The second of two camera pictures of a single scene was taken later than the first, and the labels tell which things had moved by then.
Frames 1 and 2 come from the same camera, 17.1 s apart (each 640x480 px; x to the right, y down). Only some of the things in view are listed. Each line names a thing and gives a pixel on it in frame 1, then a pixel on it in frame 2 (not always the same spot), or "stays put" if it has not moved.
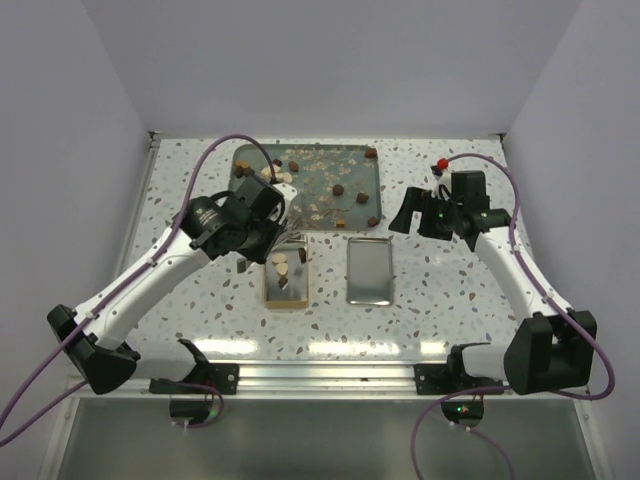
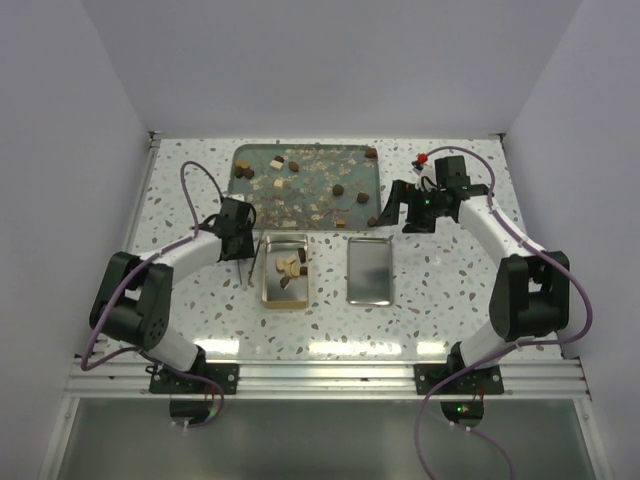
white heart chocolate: (282, 268) → (292, 270)
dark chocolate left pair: (247, 172) stays put
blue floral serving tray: (338, 185) stays put
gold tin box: (287, 275) stays put
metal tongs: (290, 233) → (253, 261)
